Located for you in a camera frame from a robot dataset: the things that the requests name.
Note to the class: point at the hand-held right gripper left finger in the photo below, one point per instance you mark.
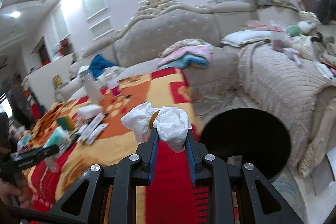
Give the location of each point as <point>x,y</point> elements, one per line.
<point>155,153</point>

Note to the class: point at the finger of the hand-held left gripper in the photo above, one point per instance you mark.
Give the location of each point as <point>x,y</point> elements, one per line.
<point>50,151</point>

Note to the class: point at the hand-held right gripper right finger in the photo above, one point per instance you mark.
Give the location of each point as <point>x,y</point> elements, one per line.
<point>191,155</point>

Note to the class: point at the clear plastic wrapper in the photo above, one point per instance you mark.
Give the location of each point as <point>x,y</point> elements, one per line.
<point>51,163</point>

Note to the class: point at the teal tissue packet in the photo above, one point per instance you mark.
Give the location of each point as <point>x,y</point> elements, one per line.
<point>56,137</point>

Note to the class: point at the green yellow sponge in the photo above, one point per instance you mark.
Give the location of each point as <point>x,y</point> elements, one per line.
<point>65,123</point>

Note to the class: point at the white tissue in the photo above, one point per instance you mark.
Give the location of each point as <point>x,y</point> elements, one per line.
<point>170,124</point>

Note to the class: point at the white packet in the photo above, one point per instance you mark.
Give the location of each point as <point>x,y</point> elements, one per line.
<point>93,129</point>

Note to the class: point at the black round bin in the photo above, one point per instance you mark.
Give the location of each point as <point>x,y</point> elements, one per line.
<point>246,142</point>

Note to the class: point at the person's left hand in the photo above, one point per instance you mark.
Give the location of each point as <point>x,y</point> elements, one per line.
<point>14,192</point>

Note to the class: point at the blue face mask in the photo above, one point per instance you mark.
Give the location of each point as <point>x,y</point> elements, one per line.
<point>25,141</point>

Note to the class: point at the white foam block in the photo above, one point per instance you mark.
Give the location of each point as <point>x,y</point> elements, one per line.
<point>90,111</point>

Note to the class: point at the red orange printed blanket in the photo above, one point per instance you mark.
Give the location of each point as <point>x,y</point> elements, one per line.
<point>136,98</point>

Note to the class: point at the yellow jar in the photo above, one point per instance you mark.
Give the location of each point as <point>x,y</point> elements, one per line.
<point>57,81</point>

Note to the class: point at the white cabinet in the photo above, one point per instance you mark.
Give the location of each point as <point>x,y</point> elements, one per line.
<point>44,79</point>

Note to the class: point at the beige thermos bottle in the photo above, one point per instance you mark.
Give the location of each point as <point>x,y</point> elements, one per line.
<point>92,86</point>

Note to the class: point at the white pink-label pill bottle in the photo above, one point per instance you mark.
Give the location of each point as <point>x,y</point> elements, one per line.
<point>114,86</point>

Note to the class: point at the light blue folded blanket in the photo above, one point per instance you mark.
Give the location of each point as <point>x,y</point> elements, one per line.
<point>195,61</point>

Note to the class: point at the blue padded jacket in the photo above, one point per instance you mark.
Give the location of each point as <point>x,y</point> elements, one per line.
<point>101,64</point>

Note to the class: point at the pink folded blanket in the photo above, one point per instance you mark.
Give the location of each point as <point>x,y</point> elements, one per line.
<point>183,54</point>

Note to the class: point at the beige quilted bedspread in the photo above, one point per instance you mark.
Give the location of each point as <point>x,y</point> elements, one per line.
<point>275,82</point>

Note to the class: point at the beige tufted headboard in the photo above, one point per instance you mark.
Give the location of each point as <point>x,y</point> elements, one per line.
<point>168,29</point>

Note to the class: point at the pale ruffled pillow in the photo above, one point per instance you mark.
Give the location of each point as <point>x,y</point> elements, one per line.
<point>246,37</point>

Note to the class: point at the clear bag with red print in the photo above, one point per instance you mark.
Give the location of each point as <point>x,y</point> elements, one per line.
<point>278,37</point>

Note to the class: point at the green plush toy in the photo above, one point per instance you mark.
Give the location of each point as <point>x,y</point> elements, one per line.
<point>299,28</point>

